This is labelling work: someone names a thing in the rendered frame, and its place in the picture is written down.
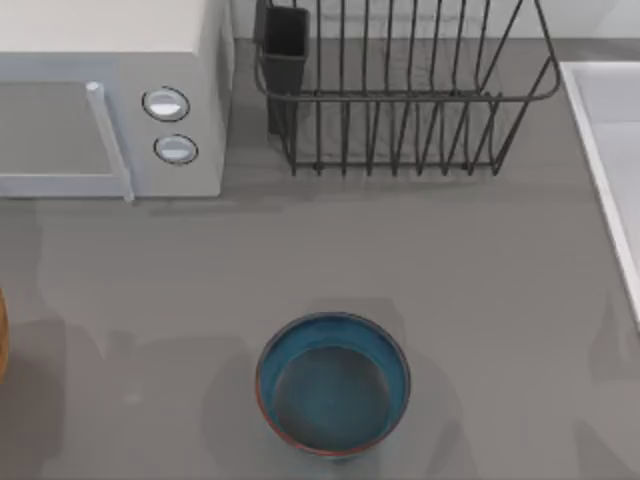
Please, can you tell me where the blue bowl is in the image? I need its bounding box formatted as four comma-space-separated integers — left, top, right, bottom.
255, 312, 413, 462

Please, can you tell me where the small microwave knob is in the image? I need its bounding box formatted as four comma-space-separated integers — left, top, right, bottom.
152, 133, 199, 166

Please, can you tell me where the pale microwave oven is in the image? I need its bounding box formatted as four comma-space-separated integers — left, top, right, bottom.
0, 0, 236, 204

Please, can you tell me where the black cutlery holder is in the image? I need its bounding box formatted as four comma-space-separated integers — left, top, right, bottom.
253, 1, 311, 135

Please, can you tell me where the large microwave knob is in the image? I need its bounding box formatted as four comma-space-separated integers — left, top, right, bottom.
141, 86, 191, 123

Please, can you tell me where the microwave oven door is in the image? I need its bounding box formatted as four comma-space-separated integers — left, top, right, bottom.
0, 81, 132, 199

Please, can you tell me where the brown wooden object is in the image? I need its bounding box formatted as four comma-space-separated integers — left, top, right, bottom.
0, 288, 10, 385

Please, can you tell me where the dark wire dish rack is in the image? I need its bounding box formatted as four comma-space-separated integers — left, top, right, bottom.
252, 0, 561, 178

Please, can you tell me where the pale microwave door handle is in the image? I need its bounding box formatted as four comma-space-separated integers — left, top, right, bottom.
85, 81, 136, 204

